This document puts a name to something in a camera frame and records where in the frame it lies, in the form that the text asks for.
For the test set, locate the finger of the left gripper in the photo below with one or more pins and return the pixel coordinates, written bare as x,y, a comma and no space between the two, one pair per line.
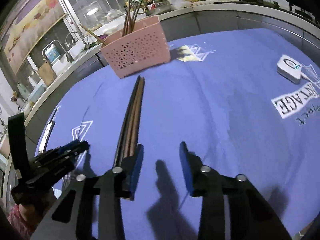
63,155
69,147

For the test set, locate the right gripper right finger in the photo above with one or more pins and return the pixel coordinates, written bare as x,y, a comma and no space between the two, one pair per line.
232,208

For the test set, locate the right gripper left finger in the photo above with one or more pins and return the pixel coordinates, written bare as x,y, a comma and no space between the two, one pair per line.
71,216

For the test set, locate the dark bundle chopstick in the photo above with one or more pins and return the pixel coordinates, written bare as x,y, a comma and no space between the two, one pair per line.
117,157

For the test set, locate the light brown bundle chopstick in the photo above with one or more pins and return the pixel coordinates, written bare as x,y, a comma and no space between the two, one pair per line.
93,34

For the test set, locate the reddish bundle chopstick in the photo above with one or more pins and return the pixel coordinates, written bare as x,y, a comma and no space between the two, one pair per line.
125,21

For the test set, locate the single brown wooden chopstick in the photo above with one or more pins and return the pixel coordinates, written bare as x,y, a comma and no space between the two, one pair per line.
134,16

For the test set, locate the chrome kitchen faucet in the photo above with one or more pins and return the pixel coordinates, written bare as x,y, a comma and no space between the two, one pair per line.
62,50

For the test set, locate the wooden cutting board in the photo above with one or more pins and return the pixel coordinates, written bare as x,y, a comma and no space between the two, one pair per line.
47,74

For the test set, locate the blue label detergent bottle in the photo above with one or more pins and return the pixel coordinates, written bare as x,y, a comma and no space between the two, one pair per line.
52,53

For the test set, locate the blue printed tablecloth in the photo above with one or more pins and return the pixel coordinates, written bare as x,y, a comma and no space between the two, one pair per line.
221,95

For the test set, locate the fruit print window blind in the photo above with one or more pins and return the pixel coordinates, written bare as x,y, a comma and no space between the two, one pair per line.
34,20

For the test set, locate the pink perforated utensil basket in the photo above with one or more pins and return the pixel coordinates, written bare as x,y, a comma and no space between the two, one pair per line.
145,47

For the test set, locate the white square hub device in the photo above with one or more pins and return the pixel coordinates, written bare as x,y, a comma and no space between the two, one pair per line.
290,69

